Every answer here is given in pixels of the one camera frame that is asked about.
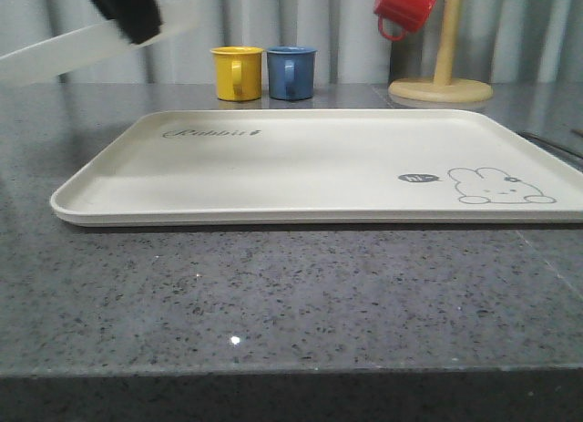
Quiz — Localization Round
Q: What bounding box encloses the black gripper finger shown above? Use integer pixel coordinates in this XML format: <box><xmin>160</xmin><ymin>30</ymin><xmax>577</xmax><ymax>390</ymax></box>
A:
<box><xmin>91</xmin><ymin>0</ymin><xmax>162</xmax><ymax>45</ymax></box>

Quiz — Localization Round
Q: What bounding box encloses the white round plate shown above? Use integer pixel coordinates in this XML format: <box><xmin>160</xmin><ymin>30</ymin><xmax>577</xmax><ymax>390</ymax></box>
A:
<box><xmin>1</xmin><ymin>0</ymin><xmax>199</xmax><ymax>87</ymax></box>

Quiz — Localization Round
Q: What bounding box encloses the yellow enamel mug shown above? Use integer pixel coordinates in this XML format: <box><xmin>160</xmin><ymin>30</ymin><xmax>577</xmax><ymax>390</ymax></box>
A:
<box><xmin>210</xmin><ymin>46</ymin><xmax>263</xmax><ymax>102</ymax></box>

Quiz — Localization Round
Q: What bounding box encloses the blue enamel mug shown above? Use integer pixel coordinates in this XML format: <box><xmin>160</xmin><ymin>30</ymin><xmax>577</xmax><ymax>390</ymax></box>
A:
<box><xmin>266</xmin><ymin>46</ymin><xmax>317</xmax><ymax>101</ymax></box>

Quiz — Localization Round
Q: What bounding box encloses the beige rabbit serving tray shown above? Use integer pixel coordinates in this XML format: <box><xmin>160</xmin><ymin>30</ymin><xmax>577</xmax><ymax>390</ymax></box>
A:
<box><xmin>50</xmin><ymin>109</ymin><xmax>582</xmax><ymax>226</ymax></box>

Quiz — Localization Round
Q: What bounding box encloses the red enamel mug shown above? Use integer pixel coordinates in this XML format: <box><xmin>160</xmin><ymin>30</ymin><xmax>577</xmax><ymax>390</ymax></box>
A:
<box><xmin>373</xmin><ymin>0</ymin><xmax>437</xmax><ymax>41</ymax></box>

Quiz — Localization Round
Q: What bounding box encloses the wooden mug tree stand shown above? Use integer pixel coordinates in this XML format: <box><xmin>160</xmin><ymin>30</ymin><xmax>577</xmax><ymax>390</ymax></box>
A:
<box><xmin>388</xmin><ymin>0</ymin><xmax>493</xmax><ymax>103</ymax></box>

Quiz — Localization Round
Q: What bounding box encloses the grey pleated curtain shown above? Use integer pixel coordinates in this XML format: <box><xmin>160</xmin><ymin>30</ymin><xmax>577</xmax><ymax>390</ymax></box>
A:
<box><xmin>0</xmin><ymin>0</ymin><xmax>583</xmax><ymax>85</ymax></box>

